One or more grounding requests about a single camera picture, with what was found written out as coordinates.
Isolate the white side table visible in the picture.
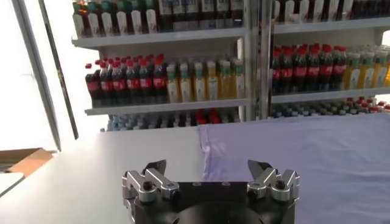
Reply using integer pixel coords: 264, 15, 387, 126
0, 172, 26, 198

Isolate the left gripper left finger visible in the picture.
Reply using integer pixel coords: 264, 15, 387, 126
121, 159, 181, 210

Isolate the yellow juice bottle green label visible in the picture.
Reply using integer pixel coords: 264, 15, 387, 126
373, 50, 389, 88
218, 60, 233, 100
359, 51, 375, 89
384, 53, 390, 88
193, 61, 207, 102
179, 63, 194, 103
166, 63, 180, 103
205, 60, 219, 101
232, 59, 246, 99
346, 52, 362, 90

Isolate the dark slanted window bar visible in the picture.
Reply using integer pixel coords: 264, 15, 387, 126
38, 0, 80, 141

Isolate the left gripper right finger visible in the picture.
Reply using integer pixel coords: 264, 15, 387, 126
246, 159, 301, 203

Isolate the grey metal shelf rack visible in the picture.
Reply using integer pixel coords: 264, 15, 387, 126
71, 0, 260, 132
258, 0, 390, 120

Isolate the purple t-shirt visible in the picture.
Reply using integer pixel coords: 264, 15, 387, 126
197, 114, 390, 224

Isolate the open cardboard box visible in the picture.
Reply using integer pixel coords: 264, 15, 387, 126
0, 147, 55, 178

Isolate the small cola bottle red cap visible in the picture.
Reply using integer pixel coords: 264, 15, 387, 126
195, 110, 208, 125
209, 110, 222, 124

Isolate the grey window pillar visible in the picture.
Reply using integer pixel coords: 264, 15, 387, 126
11, 0, 62, 152

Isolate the dark drink bottle blue label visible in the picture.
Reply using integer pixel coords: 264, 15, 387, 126
215, 0, 230, 29
200, 0, 216, 30
172, 0, 186, 31
185, 0, 200, 30
157, 0, 173, 32
229, 0, 244, 28

